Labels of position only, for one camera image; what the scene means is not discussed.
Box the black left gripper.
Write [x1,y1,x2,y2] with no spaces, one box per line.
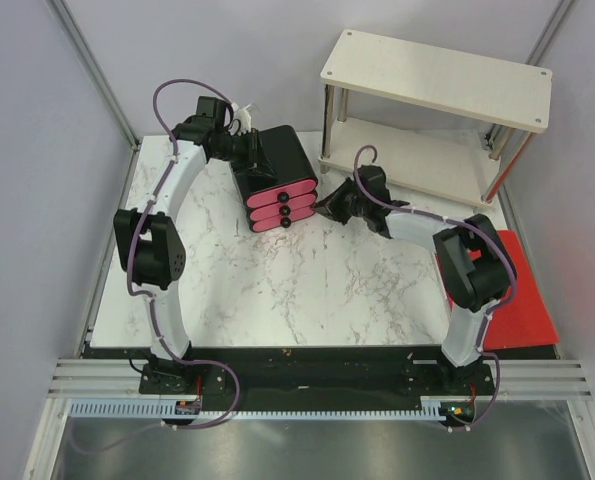
[212,130,276,181]

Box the pink top drawer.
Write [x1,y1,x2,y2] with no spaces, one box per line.
[244,178,317,209]

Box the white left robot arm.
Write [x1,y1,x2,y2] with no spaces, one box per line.
[113,104,261,393]

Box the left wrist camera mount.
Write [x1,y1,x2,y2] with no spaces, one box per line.
[229,102,259,135]

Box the white two-tier shelf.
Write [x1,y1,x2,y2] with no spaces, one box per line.
[320,29,553,208]

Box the red board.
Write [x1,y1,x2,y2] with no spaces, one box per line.
[484,230,559,350]

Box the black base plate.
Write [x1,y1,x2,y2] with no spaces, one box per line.
[79,344,561,414]

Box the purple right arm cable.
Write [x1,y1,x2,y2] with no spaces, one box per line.
[352,144,519,432]

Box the white cable duct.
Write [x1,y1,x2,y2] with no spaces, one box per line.
[69,394,478,420]

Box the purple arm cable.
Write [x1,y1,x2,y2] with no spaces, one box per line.
[352,144,519,432]
[66,78,251,454]

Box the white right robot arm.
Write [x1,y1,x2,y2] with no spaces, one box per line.
[313,165,517,394]

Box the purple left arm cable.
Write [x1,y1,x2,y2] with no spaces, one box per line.
[66,78,251,454]

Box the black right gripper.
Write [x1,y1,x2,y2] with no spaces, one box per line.
[311,177,369,226]

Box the black drawer cabinet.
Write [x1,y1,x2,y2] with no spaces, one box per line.
[231,125,318,228]

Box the pink drawer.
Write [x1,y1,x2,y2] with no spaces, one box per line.
[244,178,317,209]
[250,206,314,233]
[248,193,317,222]

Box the pink bottom drawer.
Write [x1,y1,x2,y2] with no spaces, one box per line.
[250,206,314,233]

